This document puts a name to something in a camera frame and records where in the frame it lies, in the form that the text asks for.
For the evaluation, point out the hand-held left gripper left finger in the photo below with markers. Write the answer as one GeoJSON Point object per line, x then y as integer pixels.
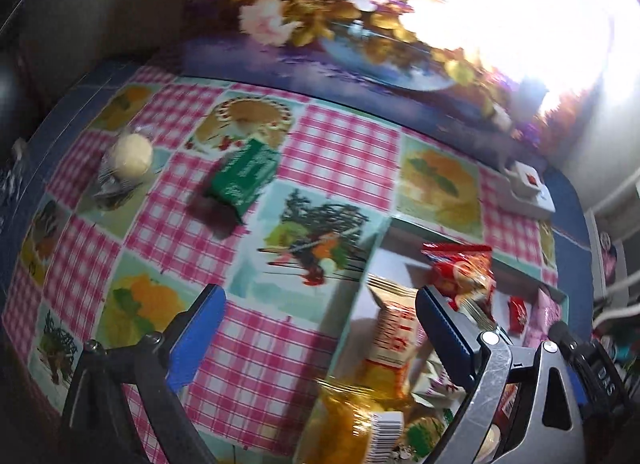
{"type": "Point", "coordinates": [197, 339]}

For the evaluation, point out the yellow clear-wrapped cake packet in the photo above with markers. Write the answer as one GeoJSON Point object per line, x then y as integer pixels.
{"type": "Point", "coordinates": [345, 419]}

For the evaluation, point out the white shelf frame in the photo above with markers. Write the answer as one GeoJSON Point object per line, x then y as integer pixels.
{"type": "Point", "coordinates": [625, 286]}

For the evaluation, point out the round cream pastry in wrap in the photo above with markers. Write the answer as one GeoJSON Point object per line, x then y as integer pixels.
{"type": "Point", "coordinates": [130, 156]}

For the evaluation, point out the white desk lamp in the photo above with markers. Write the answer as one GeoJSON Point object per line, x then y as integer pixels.
{"type": "Point", "coordinates": [525, 96]}

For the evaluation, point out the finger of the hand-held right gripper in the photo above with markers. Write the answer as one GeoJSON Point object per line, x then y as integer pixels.
{"type": "Point", "coordinates": [562, 335]}

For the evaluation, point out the small red candy packet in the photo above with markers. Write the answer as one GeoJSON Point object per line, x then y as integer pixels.
{"type": "Point", "coordinates": [517, 314]}

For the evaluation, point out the beige egg roll packet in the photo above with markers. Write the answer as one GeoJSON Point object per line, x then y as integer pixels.
{"type": "Point", "coordinates": [395, 334]}

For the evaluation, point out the pink snack packet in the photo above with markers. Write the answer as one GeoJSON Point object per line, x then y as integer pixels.
{"type": "Point", "coordinates": [545, 311]}

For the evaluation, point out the cluttered colourful small items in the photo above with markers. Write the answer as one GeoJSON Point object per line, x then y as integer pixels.
{"type": "Point", "coordinates": [620, 354]}

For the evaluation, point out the large red snack packet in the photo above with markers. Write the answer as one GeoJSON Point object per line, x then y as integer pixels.
{"type": "Point", "coordinates": [450, 274]}

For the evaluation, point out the green snack packet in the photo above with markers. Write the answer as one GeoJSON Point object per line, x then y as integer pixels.
{"type": "Point", "coordinates": [245, 174]}

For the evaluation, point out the white power strip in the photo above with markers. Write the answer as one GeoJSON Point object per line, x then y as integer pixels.
{"type": "Point", "coordinates": [542, 206]}

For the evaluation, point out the white tray with teal rim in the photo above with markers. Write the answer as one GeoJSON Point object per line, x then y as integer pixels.
{"type": "Point", "coordinates": [395, 264]}

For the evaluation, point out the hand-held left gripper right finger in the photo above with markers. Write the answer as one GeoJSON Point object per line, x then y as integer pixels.
{"type": "Point", "coordinates": [450, 339]}

